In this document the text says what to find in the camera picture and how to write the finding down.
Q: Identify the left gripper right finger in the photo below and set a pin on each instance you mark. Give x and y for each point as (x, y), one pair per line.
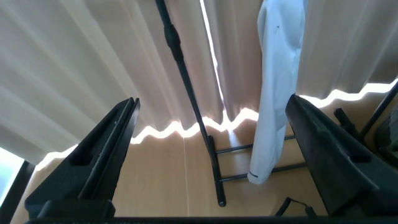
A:
(339, 168)

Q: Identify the pale grey shorts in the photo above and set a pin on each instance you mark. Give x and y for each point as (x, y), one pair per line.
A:
(280, 62)

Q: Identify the black clothes rack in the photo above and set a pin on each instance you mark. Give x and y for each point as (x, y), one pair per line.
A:
(174, 43)

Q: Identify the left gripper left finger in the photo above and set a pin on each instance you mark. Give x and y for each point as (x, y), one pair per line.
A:
(93, 168)

